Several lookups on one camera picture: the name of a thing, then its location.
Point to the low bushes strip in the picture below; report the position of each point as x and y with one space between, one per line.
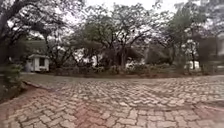
133 70

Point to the red brick paved path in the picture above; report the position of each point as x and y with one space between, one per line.
110 100

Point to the wood of trees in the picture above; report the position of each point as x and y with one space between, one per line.
126 30

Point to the small white building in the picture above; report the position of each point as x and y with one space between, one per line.
37 62

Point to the bush beside path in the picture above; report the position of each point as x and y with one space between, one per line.
11 78

